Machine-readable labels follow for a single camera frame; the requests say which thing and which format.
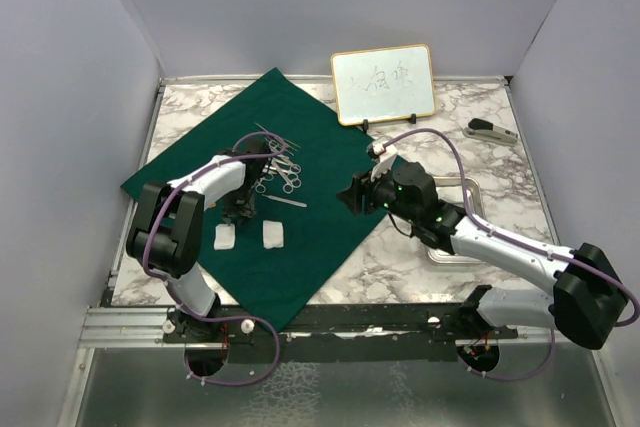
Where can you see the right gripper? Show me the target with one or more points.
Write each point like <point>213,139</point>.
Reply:
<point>362,185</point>

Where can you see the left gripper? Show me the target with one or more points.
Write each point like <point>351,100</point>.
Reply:
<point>241,212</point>

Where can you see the white gauze pad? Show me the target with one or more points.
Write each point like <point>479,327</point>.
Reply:
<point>273,234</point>
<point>224,237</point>

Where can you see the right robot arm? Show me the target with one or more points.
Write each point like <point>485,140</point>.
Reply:
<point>575,291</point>

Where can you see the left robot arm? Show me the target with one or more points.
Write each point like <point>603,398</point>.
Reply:
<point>165,235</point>

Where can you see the green surgical cloth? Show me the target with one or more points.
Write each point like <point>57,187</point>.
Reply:
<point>329,255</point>

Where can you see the stainless steel tray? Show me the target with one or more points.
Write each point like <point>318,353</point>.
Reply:
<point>449,189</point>

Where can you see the black grey stapler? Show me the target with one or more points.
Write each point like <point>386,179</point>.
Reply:
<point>484,130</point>

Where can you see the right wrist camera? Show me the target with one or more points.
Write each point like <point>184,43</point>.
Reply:
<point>383,157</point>

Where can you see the steel scalpel handle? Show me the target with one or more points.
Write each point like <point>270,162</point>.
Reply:
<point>286,201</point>

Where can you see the white board with frame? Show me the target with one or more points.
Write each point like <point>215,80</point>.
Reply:
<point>383,84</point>

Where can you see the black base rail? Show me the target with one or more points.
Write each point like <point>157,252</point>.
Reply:
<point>337,333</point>

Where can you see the aluminium extrusion rail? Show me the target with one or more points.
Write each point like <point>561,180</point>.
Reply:
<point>127,327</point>

